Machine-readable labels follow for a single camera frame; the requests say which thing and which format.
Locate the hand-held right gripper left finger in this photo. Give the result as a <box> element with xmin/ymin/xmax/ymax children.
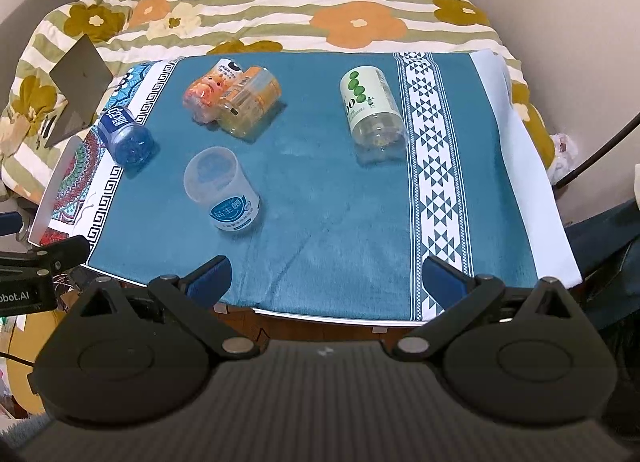
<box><xmin>65</xmin><ymin>255</ymin><xmax>261</xmax><ymax>359</ymax></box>

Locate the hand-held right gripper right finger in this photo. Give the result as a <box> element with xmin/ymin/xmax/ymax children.
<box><xmin>392</xmin><ymin>255</ymin><xmax>589</xmax><ymax>363</ymax></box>

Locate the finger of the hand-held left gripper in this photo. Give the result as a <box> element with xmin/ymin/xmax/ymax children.
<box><xmin>0</xmin><ymin>235</ymin><xmax>91</xmax><ymax>277</ymax></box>
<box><xmin>0</xmin><ymin>211</ymin><xmax>25</xmax><ymax>243</ymax></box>

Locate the clear cup with blue label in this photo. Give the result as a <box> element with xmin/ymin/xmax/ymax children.
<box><xmin>183</xmin><ymin>146</ymin><xmax>261</xmax><ymax>234</ymax></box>

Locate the blue transparent cup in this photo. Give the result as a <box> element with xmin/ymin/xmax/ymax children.
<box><xmin>97</xmin><ymin>106</ymin><xmax>156</xmax><ymax>169</ymax></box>

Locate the yellow transparent cup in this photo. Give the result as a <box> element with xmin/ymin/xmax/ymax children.
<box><xmin>218</xmin><ymin>66</ymin><xmax>284</xmax><ymax>138</ymax></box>

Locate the orange pig cup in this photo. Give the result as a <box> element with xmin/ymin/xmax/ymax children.
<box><xmin>184</xmin><ymin>69</ymin><xmax>232</xmax><ymax>124</ymax></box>

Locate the white cup with green print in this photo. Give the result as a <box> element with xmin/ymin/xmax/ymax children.
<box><xmin>339</xmin><ymin>66</ymin><xmax>409</xmax><ymax>163</ymax></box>

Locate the yellow wooden object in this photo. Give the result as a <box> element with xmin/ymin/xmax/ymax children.
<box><xmin>4</xmin><ymin>311</ymin><xmax>68</xmax><ymax>420</ymax></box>

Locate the white sheet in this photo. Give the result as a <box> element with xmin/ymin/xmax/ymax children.
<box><xmin>469</xmin><ymin>48</ymin><xmax>584</xmax><ymax>289</ymax></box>

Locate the teal patterned tablecloth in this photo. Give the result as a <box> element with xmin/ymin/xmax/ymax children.
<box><xmin>49</xmin><ymin>51</ymin><xmax>501</xmax><ymax>329</ymax></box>

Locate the grey rug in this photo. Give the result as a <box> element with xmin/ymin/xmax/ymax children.
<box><xmin>0</xmin><ymin>416</ymin><xmax>53</xmax><ymax>462</ymax></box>

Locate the grey folded card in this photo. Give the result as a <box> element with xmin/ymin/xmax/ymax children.
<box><xmin>44</xmin><ymin>34</ymin><xmax>114</xmax><ymax>149</ymax></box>

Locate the dark blue clothing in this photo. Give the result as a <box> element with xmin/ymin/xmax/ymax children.
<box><xmin>564</xmin><ymin>198</ymin><xmax>640</xmax><ymax>334</ymax></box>

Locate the white plastic bag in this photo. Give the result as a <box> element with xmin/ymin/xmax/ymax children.
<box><xmin>546</xmin><ymin>133</ymin><xmax>582</xmax><ymax>185</ymax></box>

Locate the floral striped blanket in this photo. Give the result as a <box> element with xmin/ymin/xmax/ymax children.
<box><xmin>0</xmin><ymin>0</ymin><xmax>557</xmax><ymax>203</ymax></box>

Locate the black cable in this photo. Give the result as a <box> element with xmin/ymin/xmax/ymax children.
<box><xmin>554</xmin><ymin>111</ymin><xmax>640</xmax><ymax>189</ymax></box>

